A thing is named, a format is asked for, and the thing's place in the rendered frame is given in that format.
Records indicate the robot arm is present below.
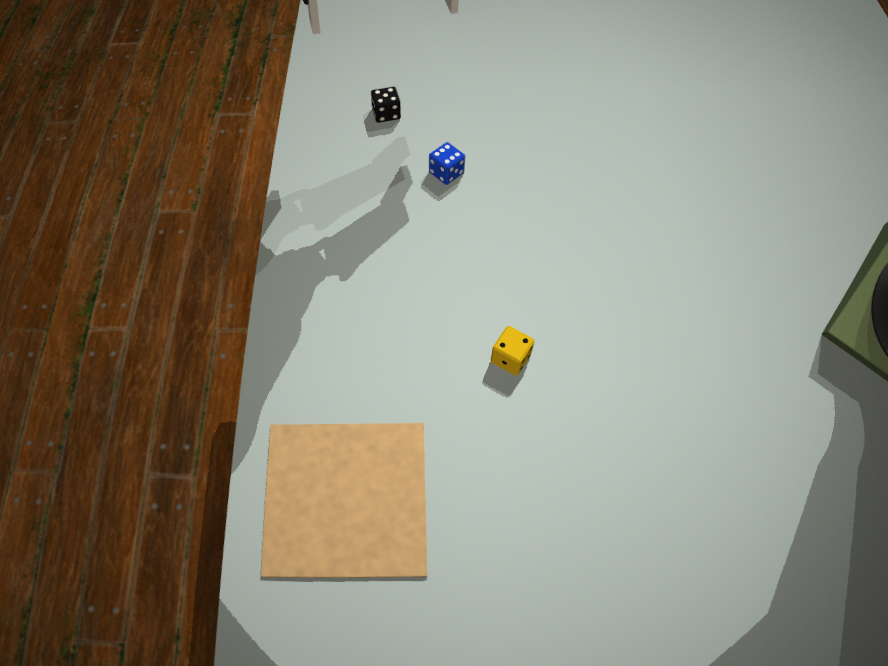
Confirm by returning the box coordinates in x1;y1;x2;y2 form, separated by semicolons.
871;263;888;357

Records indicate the black die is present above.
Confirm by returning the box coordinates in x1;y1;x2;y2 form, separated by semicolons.
371;87;401;123

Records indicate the blue die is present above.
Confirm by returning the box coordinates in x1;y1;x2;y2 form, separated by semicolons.
429;142;465;185

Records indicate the tan square mat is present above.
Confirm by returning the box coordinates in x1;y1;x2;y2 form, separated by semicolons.
261;423;427;578

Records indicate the yellow die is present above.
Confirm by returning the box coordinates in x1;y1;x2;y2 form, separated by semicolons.
491;326;535;376

